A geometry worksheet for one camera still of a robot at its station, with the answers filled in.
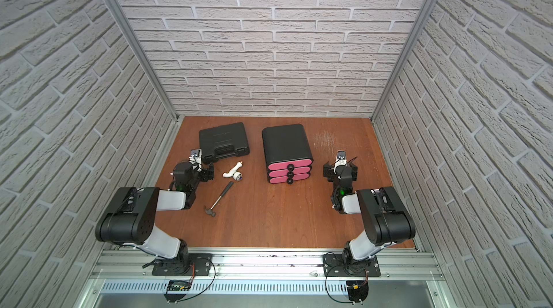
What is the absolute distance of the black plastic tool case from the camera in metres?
1.00

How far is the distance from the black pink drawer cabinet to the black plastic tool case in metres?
0.16

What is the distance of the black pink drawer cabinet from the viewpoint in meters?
0.85
